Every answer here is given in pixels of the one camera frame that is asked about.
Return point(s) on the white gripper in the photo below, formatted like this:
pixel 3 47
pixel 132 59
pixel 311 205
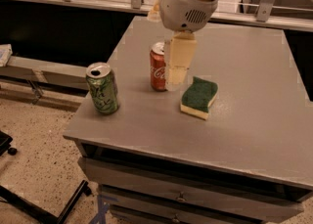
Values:
pixel 183 10

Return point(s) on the red Coca-Cola can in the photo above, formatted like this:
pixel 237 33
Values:
pixel 157 65

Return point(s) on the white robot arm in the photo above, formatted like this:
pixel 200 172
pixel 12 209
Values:
pixel 184 18

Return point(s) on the green soda can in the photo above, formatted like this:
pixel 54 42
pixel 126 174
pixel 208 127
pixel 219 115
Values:
pixel 100 79

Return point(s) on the green and yellow sponge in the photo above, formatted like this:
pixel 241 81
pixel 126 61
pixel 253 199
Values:
pixel 198 98

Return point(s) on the grey drawer cabinet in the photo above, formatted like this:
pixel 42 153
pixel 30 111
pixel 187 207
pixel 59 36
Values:
pixel 250 162

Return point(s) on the grey metal bench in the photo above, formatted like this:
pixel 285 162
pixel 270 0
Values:
pixel 35 72

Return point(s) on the white object on bench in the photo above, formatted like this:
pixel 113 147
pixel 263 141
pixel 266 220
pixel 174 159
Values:
pixel 5 54

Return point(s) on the upper drawer knob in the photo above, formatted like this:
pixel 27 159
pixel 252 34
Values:
pixel 181 198

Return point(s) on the drawer knob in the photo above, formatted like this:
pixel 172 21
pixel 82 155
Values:
pixel 181 198
pixel 175 220

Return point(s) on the lower drawer knob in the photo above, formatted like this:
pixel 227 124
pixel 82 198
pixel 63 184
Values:
pixel 175 220

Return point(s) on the black chair base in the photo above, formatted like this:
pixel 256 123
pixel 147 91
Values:
pixel 44 171

